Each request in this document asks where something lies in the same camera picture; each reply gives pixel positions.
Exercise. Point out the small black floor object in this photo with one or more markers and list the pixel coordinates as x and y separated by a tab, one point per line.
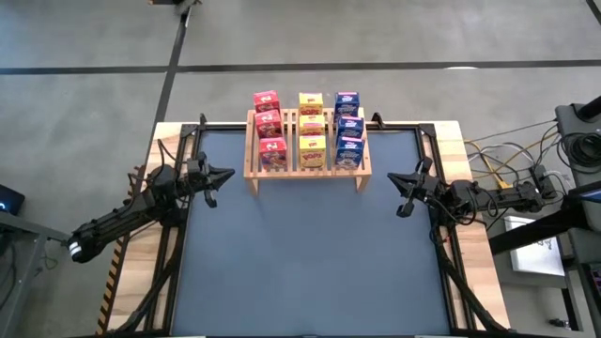
559	323

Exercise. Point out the grey metal cart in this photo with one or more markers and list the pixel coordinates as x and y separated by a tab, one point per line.
23	263

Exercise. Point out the red Froot Loops cereal box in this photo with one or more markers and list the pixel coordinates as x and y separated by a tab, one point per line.
272	154
268	124
266	99

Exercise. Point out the black aluminium table frame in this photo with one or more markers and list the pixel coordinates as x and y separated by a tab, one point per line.
235	127

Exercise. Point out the blue Frosted Flakes cereal box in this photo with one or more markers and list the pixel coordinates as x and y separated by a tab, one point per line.
349	155
350	126
346	101

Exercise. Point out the wooden slatted shelf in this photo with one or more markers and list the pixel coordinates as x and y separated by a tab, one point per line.
305	175

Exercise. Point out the yellow Corn Pops cereal box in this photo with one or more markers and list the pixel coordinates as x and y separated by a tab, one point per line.
312	126
312	152
311	101

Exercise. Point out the yellow black hazard tape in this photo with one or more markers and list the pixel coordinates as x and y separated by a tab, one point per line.
109	291

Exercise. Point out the grey equipment stand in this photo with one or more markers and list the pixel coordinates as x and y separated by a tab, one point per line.
565	117

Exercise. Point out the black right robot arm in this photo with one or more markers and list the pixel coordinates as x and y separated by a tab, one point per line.
497	199

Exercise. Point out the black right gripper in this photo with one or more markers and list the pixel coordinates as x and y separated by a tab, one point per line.
432	190

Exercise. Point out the black diagonal support beam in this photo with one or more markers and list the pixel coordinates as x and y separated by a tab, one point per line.
509	240

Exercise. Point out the dark blue table mat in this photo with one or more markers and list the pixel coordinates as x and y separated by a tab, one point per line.
305	281

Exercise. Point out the white printed sheet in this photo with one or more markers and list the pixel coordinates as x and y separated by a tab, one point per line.
535	260

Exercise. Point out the black computer tower blue lights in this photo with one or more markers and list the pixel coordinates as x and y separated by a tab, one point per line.
11	197

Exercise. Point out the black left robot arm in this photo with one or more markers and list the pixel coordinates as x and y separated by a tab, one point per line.
112	220

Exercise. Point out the dark grey equipment cabinet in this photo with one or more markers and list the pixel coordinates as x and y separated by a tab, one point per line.
582	291

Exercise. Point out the black power strip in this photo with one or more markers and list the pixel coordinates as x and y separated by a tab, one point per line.
540	173

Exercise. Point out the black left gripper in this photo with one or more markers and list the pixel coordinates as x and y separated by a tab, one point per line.
197	171

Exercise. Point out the yellow plug adapter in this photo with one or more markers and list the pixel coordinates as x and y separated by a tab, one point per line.
504	184

